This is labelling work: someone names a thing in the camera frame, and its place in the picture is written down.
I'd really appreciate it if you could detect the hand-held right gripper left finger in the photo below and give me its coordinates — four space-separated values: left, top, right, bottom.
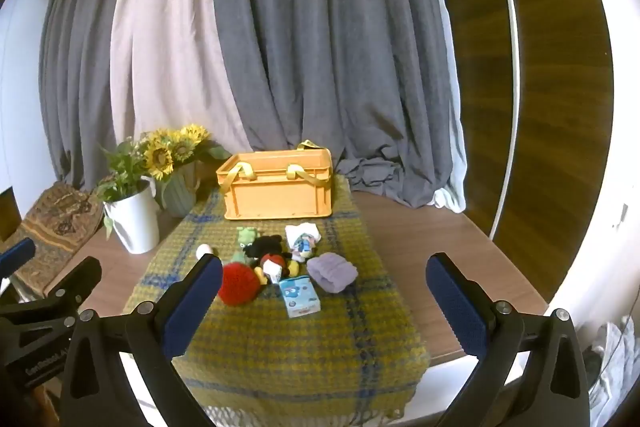
60 252 224 427

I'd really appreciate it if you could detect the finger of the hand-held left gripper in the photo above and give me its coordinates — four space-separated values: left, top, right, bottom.
44 256 103 315
0 237 37 280

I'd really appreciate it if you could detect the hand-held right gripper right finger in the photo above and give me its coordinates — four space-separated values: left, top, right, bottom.
425 252 591 427

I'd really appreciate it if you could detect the green frog plush toy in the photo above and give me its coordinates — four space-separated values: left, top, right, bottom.
236 226 260 253

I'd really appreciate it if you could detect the blue cartoon printed cloth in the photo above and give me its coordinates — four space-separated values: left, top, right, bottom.
285 222 321 263

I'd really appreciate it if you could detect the orange crate with yellow handles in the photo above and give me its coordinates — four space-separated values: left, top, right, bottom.
216 141 335 221

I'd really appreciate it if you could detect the brown patterned cushion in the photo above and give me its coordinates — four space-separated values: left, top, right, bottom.
0 184 106 299

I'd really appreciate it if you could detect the red knit ball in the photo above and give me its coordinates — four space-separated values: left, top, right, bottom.
218 262 264 307

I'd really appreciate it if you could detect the black mouse plush toy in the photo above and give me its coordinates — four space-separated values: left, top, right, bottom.
242 234 303 286

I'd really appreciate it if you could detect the blue tissue packet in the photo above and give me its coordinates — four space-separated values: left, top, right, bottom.
278 276 322 319

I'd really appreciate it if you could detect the green ribbed vase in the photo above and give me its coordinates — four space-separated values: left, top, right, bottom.
161 162 202 218

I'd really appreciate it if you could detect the yellow green plaid blanket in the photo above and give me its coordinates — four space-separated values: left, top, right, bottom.
122 174 432 424

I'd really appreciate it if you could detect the white sheer curtain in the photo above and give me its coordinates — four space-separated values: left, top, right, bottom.
431 0 469 214

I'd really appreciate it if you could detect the purple knit pouch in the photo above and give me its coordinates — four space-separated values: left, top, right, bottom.
306 252 359 294

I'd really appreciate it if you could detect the sunflower bouquet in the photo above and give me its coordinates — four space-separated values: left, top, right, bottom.
140 124 233 180

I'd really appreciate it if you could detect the white crumpled cloth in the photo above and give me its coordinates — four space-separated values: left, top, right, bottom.
590 317 640 414

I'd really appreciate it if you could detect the pale pink curtain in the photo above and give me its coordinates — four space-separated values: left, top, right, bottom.
110 0 251 155

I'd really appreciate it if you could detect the grey curtain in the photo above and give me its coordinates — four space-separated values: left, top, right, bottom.
40 0 461 210

